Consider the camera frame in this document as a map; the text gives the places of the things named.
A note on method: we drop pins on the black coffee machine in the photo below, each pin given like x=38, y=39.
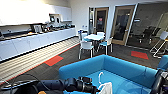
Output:
x=55, y=18

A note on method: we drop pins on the white clothes hanger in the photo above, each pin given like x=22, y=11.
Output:
x=100, y=77

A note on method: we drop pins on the black microwave oven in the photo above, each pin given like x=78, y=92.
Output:
x=36, y=28

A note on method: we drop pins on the white kitchen base cabinets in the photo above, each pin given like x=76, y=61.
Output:
x=26, y=43

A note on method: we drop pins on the white kitchen wall cabinets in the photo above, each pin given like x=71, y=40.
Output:
x=23, y=13

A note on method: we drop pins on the black office chair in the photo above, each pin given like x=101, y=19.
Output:
x=149, y=33

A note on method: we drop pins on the white easel frame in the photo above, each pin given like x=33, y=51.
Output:
x=163, y=36

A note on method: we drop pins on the wooden framed glass door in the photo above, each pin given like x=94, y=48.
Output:
x=123, y=23
x=101, y=20

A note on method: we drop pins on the white round table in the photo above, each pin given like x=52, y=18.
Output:
x=94, y=36

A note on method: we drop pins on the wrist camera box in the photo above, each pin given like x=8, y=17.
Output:
x=86, y=79

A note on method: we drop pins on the white chair with blue seat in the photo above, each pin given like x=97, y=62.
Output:
x=83, y=36
x=107, y=42

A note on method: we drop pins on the blue sofa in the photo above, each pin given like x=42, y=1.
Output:
x=86, y=66

